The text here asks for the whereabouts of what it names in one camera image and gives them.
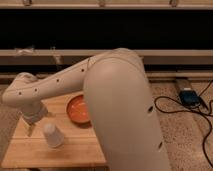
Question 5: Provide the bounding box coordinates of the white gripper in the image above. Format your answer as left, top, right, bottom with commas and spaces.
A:
21, 101, 48, 137

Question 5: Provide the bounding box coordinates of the orange ceramic bowl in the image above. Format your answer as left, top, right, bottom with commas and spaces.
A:
66, 94, 90, 124

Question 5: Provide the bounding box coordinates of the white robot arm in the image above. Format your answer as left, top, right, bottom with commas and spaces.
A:
2, 48, 171, 171

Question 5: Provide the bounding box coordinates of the white paper cup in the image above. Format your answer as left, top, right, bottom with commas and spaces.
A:
43, 123, 64, 148

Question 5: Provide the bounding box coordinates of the blue device on floor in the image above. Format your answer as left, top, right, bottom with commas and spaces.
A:
179, 90, 200, 106

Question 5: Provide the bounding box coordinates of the long wooden bench rail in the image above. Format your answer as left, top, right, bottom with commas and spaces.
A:
0, 49, 213, 65

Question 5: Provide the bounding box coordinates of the black cable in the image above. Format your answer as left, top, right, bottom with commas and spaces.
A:
153, 79, 213, 168

